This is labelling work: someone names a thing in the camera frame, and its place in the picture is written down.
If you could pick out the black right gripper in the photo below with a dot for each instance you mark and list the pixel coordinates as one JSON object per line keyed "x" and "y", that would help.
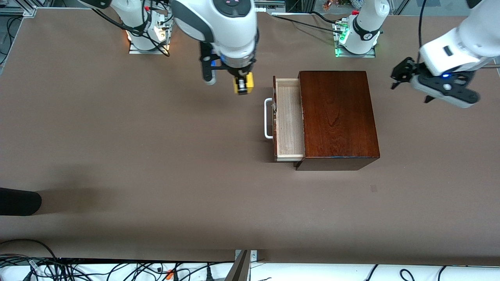
{"x": 239, "y": 72}

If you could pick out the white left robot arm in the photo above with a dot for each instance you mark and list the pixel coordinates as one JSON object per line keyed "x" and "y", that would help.
{"x": 449, "y": 50}

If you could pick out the dark brown wooden cabinet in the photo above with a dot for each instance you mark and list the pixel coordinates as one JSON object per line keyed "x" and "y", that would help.
{"x": 336, "y": 113}

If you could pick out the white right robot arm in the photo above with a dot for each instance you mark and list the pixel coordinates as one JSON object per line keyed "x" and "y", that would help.
{"x": 218, "y": 23}

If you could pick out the white ledge board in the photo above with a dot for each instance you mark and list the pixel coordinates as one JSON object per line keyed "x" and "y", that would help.
{"x": 312, "y": 272}

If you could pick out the yellow block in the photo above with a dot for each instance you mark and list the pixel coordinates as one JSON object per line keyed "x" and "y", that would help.
{"x": 251, "y": 82}

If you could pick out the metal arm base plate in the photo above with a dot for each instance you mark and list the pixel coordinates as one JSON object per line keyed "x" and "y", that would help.
{"x": 355, "y": 55}
{"x": 148, "y": 50}

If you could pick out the aluminium mounting bracket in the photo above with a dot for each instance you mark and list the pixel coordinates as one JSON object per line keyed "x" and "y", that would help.
{"x": 254, "y": 255}

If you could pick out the grey camera mount bar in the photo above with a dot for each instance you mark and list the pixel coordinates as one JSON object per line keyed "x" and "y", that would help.
{"x": 239, "y": 271}

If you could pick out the wooden drawer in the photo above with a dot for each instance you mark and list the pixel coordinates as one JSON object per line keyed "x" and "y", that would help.
{"x": 289, "y": 117}

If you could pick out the aluminium frame profile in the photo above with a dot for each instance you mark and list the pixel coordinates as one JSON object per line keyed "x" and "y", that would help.
{"x": 23, "y": 11}

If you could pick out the white power strip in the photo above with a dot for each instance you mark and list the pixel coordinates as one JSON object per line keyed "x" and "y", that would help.
{"x": 269, "y": 4}

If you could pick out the black foam-covered pole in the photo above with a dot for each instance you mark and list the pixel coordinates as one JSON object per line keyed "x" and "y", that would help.
{"x": 17, "y": 201}

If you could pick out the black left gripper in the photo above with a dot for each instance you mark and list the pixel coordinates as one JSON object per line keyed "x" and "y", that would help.
{"x": 409, "y": 69}

